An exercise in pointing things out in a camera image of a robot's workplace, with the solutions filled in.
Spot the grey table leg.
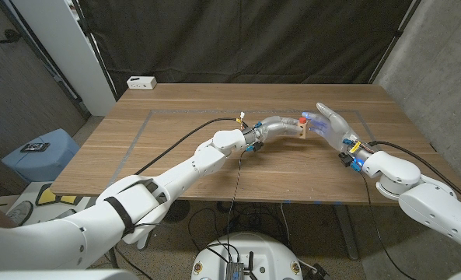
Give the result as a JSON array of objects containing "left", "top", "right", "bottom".
[{"left": 333, "top": 204, "right": 360, "bottom": 261}]

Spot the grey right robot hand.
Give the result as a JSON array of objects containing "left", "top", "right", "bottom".
[{"left": 301, "top": 102, "right": 375, "bottom": 163}]

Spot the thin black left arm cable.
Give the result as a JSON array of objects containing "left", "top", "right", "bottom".
[{"left": 134, "top": 150, "right": 248, "bottom": 264}]

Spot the black backdrop curtain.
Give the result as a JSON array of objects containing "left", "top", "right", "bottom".
[{"left": 76, "top": 0, "right": 414, "bottom": 96}]

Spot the black door handle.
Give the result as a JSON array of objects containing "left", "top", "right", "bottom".
[{"left": 0, "top": 29, "right": 23, "bottom": 44}]

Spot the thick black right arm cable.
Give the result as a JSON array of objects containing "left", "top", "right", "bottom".
[{"left": 368, "top": 140, "right": 461, "bottom": 209}]

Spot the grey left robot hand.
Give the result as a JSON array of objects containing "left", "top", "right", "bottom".
[{"left": 243, "top": 115, "right": 305, "bottom": 145}]

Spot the black floor cable tangle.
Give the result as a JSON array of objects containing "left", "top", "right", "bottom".
[{"left": 187, "top": 200, "right": 293, "bottom": 250}]

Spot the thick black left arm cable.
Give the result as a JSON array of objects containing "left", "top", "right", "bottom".
[{"left": 134, "top": 117, "right": 246, "bottom": 176}]

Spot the blue padded stool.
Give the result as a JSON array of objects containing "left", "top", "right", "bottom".
[{"left": 0, "top": 128, "right": 81, "bottom": 184}]

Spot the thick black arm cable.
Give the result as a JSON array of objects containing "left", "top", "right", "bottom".
[
  {"left": 368, "top": 140, "right": 461, "bottom": 209},
  {"left": 134, "top": 117, "right": 246, "bottom": 176}
]

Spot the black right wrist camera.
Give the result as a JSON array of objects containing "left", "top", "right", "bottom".
[{"left": 337, "top": 152, "right": 354, "bottom": 168}]

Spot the round black floor fan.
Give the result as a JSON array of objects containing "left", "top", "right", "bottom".
[{"left": 166, "top": 199, "right": 191, "bottom": 223}]

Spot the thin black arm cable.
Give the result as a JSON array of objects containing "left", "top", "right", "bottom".
[
  {"left": 134, "top": 150, "right": 248, "bottom": 264},
  {"left": 358, "top": 173, "right": 417, "bottom": 280}
]

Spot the grey electronics module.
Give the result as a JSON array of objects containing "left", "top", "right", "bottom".
[{"left": 225, "top": 261, "right": 246, "bottom": 280}]

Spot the grey sneaker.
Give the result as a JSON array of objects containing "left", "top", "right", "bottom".
[{"left": 51, "top": 208, "right": 78, "bottom": 222}]

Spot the white power outlet box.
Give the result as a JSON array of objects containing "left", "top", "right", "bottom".
[{"left": 126, "top": 75, "right": 158, "bottom": 90}]

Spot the black wall rail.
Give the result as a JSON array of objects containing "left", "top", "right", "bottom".
[{"left": 0, "top": 0, "right": 92, "bottom": 118}]

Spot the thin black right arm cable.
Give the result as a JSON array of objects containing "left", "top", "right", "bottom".
[{"left": 358, "top": 173, "right": 417, "bottom": 280}]

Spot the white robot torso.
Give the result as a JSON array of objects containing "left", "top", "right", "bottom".
[{"left": 190, "top": 232, "right": 304, "bottom": 280}]

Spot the white pillar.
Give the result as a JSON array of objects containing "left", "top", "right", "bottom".
[{"left": 10, "top": 0, "right": 117, "bottom": 117}]

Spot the black backdrop stand pole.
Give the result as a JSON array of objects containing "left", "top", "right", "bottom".
[
  {"left": 368, "top": 0, "right": 424, "bottom": 85},
  {"left": 69, "top": 0, "right": 119, "bottom": 101}
]

